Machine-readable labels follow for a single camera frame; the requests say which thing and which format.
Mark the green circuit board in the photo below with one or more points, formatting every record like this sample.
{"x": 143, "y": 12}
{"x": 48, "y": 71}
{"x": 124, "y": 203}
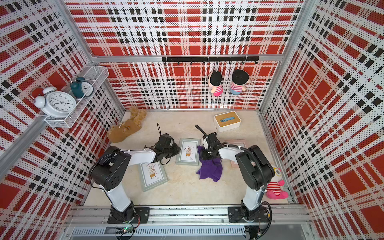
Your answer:
{"x": 124, "y": 231}

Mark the black hook rail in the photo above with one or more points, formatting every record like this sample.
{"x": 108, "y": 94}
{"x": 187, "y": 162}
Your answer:
{"x": 210, "y": 59}

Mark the doll with pink clothes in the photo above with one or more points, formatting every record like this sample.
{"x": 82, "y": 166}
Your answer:
{"x": 215, "y": 83}

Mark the green picture frame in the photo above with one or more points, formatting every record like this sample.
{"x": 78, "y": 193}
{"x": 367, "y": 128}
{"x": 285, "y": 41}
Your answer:
{"x": 189, "y": 152}
{"x": 152, "y": 175}

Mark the white tissue box wooden lid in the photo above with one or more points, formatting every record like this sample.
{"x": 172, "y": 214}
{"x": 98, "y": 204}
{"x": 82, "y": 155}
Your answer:
{"x": 227, "y": 121}

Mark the purple cloth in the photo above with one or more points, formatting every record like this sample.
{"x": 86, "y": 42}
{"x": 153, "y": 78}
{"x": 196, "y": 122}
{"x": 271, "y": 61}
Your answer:
{"x": 211, "y": 168}

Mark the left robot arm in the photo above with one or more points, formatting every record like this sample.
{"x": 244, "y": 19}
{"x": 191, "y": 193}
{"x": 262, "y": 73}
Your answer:
{"x": 108, "y": 172}

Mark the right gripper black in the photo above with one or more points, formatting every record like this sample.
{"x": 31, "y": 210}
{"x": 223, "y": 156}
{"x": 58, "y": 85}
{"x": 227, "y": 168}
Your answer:
{"x": 203, "y": 154}

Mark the white pink plush toy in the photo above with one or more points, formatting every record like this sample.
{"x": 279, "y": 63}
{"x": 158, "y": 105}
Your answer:
{"x": 274, "y": 188}

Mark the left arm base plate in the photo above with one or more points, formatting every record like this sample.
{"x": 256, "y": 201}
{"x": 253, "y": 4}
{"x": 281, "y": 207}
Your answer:
{"x": 130, "y": 215}

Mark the pink picture frame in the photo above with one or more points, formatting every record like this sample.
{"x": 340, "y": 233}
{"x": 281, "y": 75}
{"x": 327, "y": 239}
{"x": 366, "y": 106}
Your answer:
{"x": 241, "y": 143}

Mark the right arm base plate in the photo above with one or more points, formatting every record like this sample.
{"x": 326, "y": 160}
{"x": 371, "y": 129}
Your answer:
{"x": 243, "y": 215}

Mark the teal alarm clock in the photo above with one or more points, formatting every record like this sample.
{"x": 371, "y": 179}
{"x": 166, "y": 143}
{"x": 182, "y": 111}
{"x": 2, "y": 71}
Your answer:
{"x": 81, "y": 88}

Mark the white wire shelf basket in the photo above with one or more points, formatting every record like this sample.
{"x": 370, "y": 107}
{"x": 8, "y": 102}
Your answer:
{"x": 93, "y": 75}

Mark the brown plush toy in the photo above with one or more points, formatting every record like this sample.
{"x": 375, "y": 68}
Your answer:
{"x": 119, "y": 133}

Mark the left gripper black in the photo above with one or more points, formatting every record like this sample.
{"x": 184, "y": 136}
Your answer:
{"x": 176, "y": 151}

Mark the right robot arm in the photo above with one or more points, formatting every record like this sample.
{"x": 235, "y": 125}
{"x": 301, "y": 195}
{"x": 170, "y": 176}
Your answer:
{"x": 256, "y": 170}

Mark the white alarm clock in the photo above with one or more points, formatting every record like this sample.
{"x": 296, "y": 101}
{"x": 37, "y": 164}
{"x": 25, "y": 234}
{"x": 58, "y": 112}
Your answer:
{"x": 54, "y": 103}

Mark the doll with blue clothes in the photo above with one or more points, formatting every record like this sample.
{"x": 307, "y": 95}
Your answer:
{"x": 239, "y": 79}

